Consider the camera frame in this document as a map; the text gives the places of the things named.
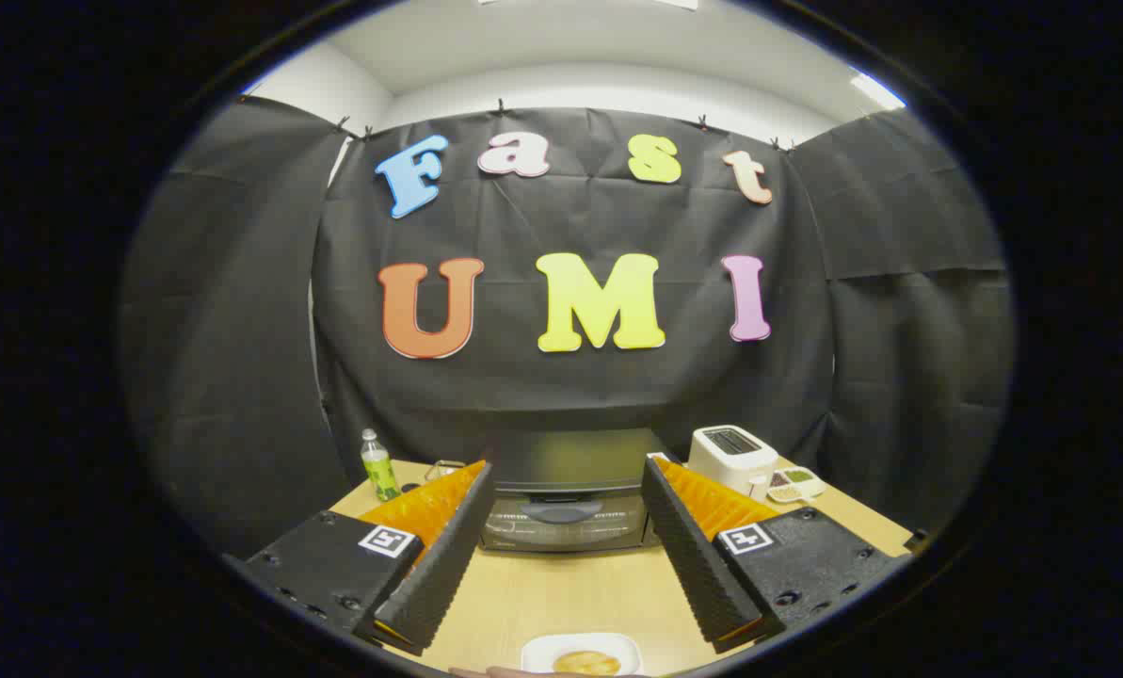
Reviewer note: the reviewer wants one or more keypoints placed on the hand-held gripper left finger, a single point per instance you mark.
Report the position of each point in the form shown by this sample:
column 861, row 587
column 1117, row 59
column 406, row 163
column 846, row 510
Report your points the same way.
column 439, row 565

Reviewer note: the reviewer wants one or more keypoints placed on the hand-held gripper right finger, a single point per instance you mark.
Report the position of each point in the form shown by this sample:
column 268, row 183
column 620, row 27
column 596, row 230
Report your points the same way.
column 693, row 556

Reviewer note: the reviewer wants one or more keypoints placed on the round golden flatbread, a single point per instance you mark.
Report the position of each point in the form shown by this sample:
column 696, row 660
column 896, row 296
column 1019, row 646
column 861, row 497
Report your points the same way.
column 586, row 663

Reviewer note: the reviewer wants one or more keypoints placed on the black toaster oven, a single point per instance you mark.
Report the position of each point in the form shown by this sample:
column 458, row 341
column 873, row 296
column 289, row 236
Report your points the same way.
column 570, row 461

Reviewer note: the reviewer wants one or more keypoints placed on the white pop-up toaster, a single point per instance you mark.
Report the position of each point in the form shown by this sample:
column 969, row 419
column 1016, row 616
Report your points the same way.
column 730, row 461

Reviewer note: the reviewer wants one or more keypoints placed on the green label drink bottle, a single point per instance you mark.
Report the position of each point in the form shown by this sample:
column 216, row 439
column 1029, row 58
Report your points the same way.
column 379, row 471

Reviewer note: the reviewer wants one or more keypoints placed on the small white snack dish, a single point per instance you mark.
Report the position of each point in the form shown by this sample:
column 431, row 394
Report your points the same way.
column 796, row 484

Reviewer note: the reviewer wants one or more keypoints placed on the white rectangular plate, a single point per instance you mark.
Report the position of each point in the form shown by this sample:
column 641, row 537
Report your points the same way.
column 537, row 650

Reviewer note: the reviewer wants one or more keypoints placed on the black backdrop cloth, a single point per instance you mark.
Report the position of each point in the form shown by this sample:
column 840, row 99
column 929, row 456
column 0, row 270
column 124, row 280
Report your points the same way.
column 570, row 386

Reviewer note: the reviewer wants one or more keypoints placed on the ceiling light panel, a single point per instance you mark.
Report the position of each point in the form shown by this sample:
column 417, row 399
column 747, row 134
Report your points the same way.
column 878, row 91

